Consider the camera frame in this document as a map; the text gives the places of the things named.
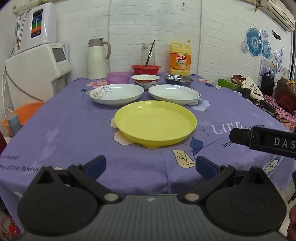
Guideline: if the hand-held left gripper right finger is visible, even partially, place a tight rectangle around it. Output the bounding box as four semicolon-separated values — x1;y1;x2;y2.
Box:
184;156;272;203

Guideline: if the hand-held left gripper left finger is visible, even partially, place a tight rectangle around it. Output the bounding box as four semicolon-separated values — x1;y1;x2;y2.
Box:
30;155;122;204

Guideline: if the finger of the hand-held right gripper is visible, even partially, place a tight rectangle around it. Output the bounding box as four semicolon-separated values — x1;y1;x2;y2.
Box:
230;127;252;146

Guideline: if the yellow plastic plate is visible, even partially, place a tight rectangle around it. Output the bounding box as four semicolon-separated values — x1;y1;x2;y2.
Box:
114;100;198;146

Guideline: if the white floral plate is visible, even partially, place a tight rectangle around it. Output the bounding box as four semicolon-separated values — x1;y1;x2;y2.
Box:
89;83;144;106

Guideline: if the stainless steel bowl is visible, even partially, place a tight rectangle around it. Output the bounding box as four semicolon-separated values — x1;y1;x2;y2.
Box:
164;75;194;88

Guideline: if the white red-patterned bowl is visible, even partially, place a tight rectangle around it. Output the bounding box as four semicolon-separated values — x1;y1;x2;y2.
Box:
131;74;160;91

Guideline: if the pink patterned cloth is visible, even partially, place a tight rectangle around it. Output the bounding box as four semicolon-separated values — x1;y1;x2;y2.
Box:
254;93;296;133

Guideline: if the black power strip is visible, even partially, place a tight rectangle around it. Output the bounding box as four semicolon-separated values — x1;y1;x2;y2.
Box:
261;100;277;113

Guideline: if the dark red mesh cover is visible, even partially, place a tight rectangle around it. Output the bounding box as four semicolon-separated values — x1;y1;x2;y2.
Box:
277;95;296;115

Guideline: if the purple floral tablecloth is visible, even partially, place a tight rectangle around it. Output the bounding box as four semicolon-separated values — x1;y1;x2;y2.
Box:
0;75;296;224

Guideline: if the cream tote bag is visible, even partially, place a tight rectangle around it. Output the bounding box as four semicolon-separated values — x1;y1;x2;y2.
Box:
240;76;265;101

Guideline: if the brown bag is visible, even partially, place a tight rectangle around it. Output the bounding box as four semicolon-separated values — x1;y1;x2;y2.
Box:
275;77;296;115

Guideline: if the green box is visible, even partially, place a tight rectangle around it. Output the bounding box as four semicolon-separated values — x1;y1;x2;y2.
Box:
218;78;242;92

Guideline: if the black speaker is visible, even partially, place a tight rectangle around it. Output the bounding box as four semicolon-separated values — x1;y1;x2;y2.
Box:
261;72;275;96

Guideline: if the purple plastic bowl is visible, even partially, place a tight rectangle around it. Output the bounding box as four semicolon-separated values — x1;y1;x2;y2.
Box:
106;75;130;85

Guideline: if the orange plastic basin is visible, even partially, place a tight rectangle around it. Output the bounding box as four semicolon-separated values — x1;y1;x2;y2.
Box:
2;101;45;136

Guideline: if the medium blue paper fan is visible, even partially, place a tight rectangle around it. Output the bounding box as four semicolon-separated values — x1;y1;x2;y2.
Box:
261;40;271;59

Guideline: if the grey cylinder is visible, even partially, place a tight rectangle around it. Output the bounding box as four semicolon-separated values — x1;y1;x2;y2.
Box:
6;113;22;136

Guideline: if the yellow detergent bottle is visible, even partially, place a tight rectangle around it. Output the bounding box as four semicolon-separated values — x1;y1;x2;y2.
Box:
169;39;193;76

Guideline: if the large blue paper fan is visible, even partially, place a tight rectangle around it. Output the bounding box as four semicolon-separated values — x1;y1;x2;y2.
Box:
245;27;262;57

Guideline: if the white thermos jug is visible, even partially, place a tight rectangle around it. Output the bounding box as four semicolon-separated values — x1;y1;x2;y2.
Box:
87;38;112;80

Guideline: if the red plastic basket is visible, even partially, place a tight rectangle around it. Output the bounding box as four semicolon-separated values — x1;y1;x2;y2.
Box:
131;65;162;76

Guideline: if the white countertop appliance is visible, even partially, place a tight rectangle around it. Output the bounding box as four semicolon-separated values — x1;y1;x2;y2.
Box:
5;43;72;110

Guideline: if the clear glass jar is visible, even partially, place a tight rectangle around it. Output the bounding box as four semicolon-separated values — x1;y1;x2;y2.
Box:
140;43;156;67

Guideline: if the white air conditioner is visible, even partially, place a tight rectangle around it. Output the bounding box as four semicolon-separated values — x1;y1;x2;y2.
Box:
255;0;296;32

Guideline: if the brown strapped pouch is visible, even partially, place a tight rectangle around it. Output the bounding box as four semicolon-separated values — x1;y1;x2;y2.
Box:
231;75;248;88

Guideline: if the white wall cable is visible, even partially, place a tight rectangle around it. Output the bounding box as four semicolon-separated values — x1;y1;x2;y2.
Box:
107;0;112;45

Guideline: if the white wall water purifier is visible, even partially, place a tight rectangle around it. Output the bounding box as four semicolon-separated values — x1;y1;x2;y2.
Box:
14;2;57;55

